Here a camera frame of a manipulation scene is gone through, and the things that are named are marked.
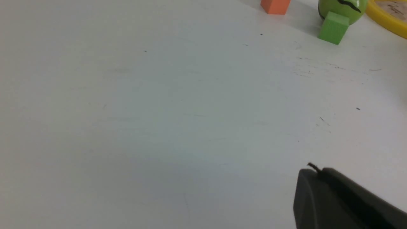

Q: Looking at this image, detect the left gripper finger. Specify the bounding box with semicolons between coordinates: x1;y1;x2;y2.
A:
293;163;407;229

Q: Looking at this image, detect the woven bamboo steamer lid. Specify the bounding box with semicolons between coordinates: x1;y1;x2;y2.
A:
365;0;407;39

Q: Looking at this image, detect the green cube block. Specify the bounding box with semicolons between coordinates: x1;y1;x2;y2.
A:
317;11;350;45

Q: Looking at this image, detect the green toy watermelon ball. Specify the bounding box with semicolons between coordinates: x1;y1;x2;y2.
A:
317;0;368;25

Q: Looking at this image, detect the orange cube block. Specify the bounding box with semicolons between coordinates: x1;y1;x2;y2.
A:
260;0;291;15

